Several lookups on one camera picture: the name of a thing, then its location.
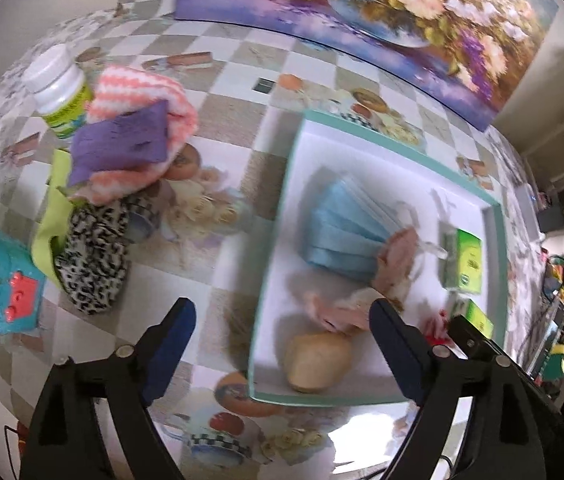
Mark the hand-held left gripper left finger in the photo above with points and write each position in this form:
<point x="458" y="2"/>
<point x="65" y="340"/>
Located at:
<point x="174" y="345"/>

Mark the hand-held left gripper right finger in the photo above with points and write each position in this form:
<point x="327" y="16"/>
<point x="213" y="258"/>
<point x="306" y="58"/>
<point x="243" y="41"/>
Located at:
<point x="394" y="350"/>

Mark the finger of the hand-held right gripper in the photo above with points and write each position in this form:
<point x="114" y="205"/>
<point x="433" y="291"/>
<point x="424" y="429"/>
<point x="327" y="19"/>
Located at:
<point x="467" y="332"/>

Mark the green tissue packet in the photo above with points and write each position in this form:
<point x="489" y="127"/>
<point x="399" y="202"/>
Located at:
<point x="477" y="317"/>
<point x="464" y="260"/>

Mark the red bow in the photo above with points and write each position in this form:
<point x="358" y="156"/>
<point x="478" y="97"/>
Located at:
<point x="437" y="327"/>

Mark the tan bun plush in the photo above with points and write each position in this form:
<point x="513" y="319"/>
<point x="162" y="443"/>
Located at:
<point x="317" y="362"/>

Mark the teal box lid tray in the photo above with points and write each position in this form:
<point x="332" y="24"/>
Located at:
<point x="307" y="285"/>

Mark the blue face mask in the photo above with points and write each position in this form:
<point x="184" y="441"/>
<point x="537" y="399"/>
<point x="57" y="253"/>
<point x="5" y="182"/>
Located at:
<point x="347" y="230"/>

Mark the yellow green sponge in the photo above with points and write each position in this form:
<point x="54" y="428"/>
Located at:
<point x="557" y="360"/>

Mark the leopard print pouch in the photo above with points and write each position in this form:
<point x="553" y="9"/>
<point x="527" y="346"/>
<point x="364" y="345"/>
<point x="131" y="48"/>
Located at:
<point x="94" y="260"/>

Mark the black charger adapter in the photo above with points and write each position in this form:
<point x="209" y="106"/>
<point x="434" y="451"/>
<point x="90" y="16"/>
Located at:
<point x="552" y="217"/>

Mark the white power strip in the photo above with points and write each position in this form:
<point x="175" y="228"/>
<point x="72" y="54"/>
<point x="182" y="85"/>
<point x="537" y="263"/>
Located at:
<point x="524" y="200"/>

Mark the lime green cloth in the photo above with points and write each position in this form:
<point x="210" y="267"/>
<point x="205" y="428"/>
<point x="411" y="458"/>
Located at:
<point x="51" y="220"/>

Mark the purple cloth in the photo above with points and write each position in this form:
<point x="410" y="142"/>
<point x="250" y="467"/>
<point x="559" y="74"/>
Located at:
<point x="121" y="145"/>

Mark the printed checkered tablecloth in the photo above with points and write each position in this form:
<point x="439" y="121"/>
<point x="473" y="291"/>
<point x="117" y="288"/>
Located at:
<point x="242" y="125"/>

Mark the pink white zigzag cloth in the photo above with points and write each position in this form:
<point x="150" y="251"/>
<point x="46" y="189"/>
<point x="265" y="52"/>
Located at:
<point x="136" y="90"/>

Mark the white pill bottle green label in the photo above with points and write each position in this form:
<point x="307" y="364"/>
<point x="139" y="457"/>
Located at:
<point x="59" y="95"/>

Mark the floral painting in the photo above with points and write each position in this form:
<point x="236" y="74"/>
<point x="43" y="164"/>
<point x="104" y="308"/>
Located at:
<point x="387" y="20"/>

